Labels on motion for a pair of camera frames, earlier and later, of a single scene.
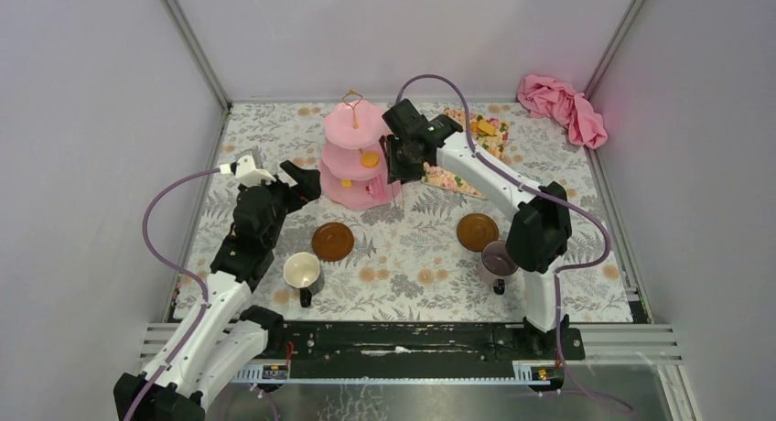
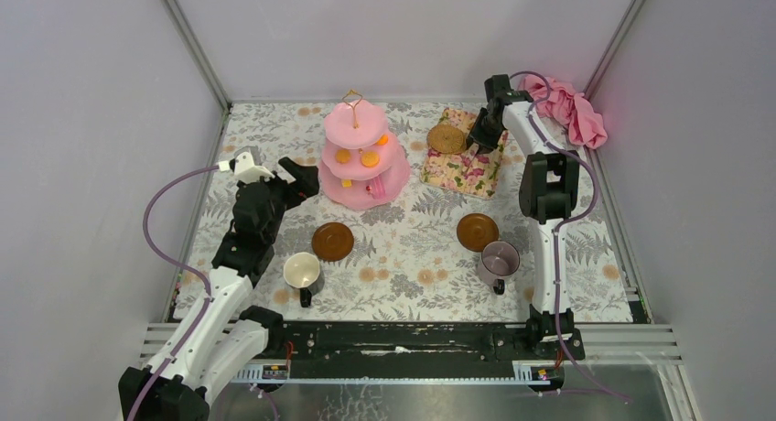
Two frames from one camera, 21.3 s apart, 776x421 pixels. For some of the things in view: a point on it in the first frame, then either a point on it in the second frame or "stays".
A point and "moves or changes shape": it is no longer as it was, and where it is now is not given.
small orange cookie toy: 370,159 stays
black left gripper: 290,188 stays
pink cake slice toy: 376,189 stays
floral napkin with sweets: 488,134 stays
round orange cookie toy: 487,127 moves or changes shape
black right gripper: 394,172 → 487,145
